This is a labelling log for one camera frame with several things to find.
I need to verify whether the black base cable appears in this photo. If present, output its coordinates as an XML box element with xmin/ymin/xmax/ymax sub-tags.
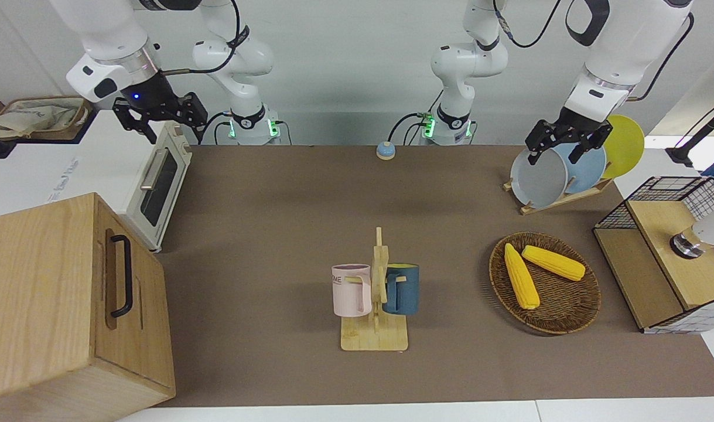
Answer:
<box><xmin>388</xmin><ymin>113</ymin><xmax>428</xmax><ymax>146</ymax></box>
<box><xmin>200</xmin><ymin>111</ymin><xmax>233</xmax><ymax>145</ymax></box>

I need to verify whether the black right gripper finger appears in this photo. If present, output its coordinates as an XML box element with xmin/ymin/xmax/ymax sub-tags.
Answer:
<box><xmin>177</xmin><ymin>92</ymin><xmax>209</xmax><ymax>145</ymax></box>
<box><xmin>112</xmin><ymin>100</ymin><xmax>159</xmax><ymax>145</ymax></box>

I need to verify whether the brown wicker basket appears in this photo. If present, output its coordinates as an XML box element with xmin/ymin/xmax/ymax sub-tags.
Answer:
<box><xmin>489</xmin><ymin>232</ymin><xmax>602</xmax><ymax>335</ymax></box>

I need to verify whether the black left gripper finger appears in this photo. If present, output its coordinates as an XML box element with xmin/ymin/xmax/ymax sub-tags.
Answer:
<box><xmin>569</xmin><ymin>125</ymin><xmax>613</xmax><ymax>165</ymax></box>
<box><xmin>525</xmin><ymin>120</ymin><xmax>563</xmax><ymax>166</ymax></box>

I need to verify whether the yellow plate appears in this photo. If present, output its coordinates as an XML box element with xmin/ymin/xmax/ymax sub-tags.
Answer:
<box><xmin>602</xmin><ymin>115</ymin><xmax>645</xmax><ymax>179</ymax></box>

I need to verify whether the blue mug yellow inside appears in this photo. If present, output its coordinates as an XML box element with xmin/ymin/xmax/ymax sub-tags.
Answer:
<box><xmin>384</xmin><ymin>264</ymin><xmax>420</xmax><ymax>315</ymax></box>

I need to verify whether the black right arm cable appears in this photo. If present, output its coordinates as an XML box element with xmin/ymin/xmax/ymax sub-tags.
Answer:
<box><xmin>159</xmin><ymin>0</ymin><xmax>243</xmax><ymax>77</ymax></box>

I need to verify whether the wire grid wooden shelf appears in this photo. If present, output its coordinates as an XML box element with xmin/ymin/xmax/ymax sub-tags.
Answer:
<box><xmin>593</xmin><ymin>176</ymin><xmax>714</xmax><ymax>335</ymax></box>

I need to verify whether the pink ceramic mug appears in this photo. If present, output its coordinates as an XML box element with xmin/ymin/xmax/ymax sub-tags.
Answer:
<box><xmin>332</xmin><ymin>264</ymin><xmax>373</xmax><ymax>318</ymax></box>

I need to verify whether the yellow corn cob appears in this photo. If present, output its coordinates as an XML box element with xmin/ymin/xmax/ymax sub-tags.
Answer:
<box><xmin>504</xmin><ymin>243</ymin><xmax>541</xmax><ymax>310</ymax></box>
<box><xmin>521</xmin><ymin>245</ymin><xmax>586</xmax><ymax>282</ymax></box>

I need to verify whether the wooden drawer cabinet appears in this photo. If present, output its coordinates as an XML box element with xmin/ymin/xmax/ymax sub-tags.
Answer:
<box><xmin>0</xmin><ymin>193</ymin><xmax>176</xmax><ymax>422</ymax></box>

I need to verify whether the black cabinet handle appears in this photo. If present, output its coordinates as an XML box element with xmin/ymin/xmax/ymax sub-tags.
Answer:
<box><xmin>110</xmin><ymin>235</ymin><xmax>134</xmax><ymax>318</ymax></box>

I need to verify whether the white toaster oven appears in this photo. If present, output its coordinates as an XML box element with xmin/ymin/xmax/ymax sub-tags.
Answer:
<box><xmin>124</xmin><ymin>121</ymin><xmax>192</xmax><ymax>253</ymax></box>

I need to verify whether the wooden mug rack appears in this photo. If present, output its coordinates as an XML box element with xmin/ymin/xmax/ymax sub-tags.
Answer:
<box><xmin>340</xmin><ymin>227</ymin><xmax>409</xmax><ymax>352</ymax></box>

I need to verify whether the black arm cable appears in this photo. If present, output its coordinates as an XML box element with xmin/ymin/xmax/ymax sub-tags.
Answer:
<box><xmin>493</xmin><ymin>0</ymin><xmax>696</xmax><ymax>102</ymax></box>
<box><xmin>159</xmin><ymin>0</ymin><xmax>243</xmax><ymax>77</ymax></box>

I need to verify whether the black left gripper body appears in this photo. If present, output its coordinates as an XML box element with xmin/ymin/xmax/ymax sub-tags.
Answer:
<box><xmin>552</xmin><ymin>105</ymin><xmax>607</xmax><ymax>139</ymax></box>

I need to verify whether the brown table mat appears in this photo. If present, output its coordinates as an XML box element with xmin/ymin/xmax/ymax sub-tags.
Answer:
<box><xmin>155</xmin><ymin>145</ymin><xmax>714</xmax><ymax>408</ymax></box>

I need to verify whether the grey plate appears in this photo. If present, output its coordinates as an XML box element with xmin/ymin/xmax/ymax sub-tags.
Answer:
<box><xmin>510</xmin><ymin>146</ymin><xmax>569</xmax><ymax>209</ymax></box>

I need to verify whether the wooden plate rack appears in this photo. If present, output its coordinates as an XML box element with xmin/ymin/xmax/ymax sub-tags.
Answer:
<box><xmin>503</xmin><ymin>178</ymin><xmax>614</xmax><ymax>216</ymax></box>

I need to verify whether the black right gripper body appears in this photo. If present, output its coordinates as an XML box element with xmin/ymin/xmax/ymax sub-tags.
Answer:
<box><xmin>121</xmin><ymin>73</ymin><xmax>183</xmax><ymax>122</ymax></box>

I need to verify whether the black stand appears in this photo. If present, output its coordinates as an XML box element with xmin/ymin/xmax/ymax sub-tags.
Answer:
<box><xmin>666</xmin><ymin>97</ymin><xmax>714</xmax><ymax>168</ymax></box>

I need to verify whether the beige paper bag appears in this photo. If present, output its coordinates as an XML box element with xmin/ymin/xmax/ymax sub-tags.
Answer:
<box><xmin>0</xmin><ymin>100</ymin><xmax>82</xmax><ymax>138</ymax></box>

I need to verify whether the light blue plate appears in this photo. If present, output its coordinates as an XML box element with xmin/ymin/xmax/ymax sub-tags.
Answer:
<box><xmin>553</xmin><ymin>142</ymin><xmax>607</xmax><ymax>194</ymax></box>

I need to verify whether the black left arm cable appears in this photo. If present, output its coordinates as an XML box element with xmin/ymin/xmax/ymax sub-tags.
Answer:
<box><xmin>493</xmin><ymin>0</ymin><xmax>696</xmax><ymax>102</ymax></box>

